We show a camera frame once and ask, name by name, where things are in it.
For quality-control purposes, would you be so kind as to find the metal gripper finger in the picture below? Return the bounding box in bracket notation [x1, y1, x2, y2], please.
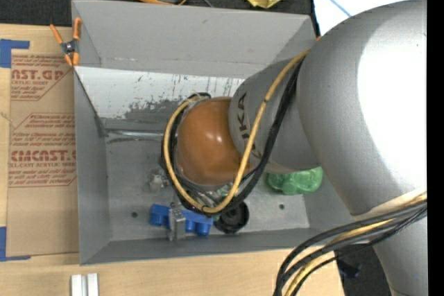
[148, 169, 168, 193]
[166, 203, 187, 242]

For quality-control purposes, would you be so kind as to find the blue plastic toy block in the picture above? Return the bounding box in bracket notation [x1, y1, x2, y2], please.
[148, 203, 213, 237]

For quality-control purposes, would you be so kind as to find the green rubber toy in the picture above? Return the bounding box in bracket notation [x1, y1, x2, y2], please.
[265, 166, 324, 195]

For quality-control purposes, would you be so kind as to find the brown cardboard board, red print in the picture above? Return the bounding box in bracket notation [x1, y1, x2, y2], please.
[0, 23, 81, 261]

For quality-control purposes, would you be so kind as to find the grey metal bin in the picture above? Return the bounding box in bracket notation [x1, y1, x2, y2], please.
[71, 0, 350, 266]

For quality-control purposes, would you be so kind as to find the black cylinder on white bracket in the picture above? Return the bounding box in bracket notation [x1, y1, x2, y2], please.
[213, 200, 250, 235]

